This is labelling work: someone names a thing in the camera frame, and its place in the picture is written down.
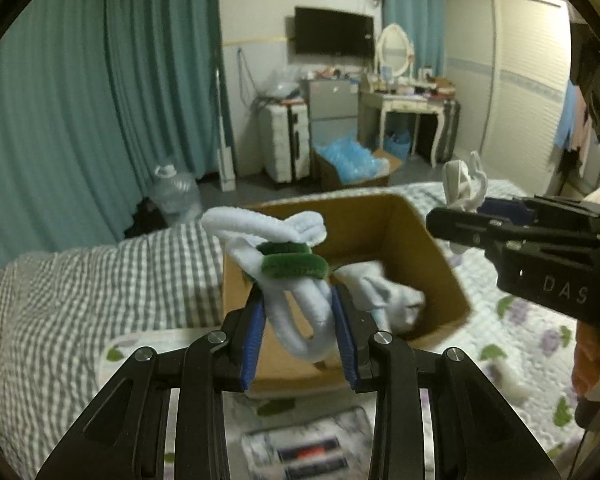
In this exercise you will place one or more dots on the wide teal curtain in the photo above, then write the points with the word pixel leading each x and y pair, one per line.
pixel 80 110

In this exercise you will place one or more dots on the blue basket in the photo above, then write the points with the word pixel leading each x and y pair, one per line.
pixel 397 145

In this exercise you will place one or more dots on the small grey fridge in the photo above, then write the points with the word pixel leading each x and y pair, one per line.
pixel 332 110

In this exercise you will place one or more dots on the carton of blue packets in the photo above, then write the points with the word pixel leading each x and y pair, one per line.
pixel 350 160

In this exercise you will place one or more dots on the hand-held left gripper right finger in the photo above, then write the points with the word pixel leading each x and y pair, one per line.
pixel 344 350

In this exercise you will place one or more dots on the hanging clothes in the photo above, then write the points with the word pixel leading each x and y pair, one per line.
pixel 572 125

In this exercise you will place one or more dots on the narrow teal curtain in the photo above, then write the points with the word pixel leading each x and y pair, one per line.
pixel 412 15

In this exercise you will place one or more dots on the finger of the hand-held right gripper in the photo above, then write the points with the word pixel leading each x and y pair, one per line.
pixel 460 227
pixel 505 210

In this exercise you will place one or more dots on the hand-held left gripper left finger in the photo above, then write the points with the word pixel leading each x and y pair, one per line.
pixel 254 345

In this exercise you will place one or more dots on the white oval vanity mirror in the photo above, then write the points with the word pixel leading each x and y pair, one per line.
pixel 394 50

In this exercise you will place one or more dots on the person's right hand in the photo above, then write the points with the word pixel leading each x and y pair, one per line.
pixel 589 360

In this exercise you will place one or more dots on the clear plastic bag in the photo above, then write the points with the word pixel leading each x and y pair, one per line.
pixel 280 85

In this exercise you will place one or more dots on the white suitcase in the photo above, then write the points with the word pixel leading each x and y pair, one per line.
pixel 280 142

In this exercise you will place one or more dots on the grey checked blanket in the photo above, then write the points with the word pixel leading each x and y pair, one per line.
pixel 80 310

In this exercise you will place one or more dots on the cardboard box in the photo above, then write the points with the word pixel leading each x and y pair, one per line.
pixel 430 270

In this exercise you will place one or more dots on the floral quilt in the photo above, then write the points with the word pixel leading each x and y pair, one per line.
pixel 520 320

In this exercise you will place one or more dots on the printed packet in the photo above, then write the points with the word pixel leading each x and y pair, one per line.
pixel 305 447

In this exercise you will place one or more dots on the clear water jug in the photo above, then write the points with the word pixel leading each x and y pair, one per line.
pixel 176 192

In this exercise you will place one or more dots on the black object by jug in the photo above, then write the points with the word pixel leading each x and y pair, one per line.
pixel 145 220

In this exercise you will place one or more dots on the white wardrobe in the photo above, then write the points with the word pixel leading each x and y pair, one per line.
pixel 515 90

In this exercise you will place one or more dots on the white dressing table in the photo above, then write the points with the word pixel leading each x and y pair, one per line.
pixel 400 105

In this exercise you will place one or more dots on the wall television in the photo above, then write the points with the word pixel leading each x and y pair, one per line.
pixel 334 32

